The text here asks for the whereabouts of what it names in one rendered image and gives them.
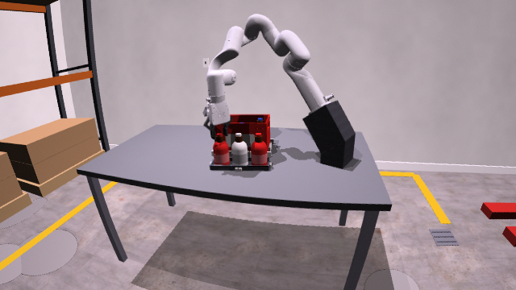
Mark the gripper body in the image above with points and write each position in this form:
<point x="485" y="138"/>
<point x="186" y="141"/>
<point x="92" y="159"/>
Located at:
<point x="218" y="112"/>

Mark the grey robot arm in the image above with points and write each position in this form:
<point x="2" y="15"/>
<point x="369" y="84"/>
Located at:
<point x="286" y="42"/>

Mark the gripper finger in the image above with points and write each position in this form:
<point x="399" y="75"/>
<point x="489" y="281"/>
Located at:
<point x="225" y="130"/>
<point x="212" y="132"/>

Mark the white bottle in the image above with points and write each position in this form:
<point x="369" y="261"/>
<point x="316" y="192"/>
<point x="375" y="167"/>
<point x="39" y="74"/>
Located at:
<point x="239" y="151"/>

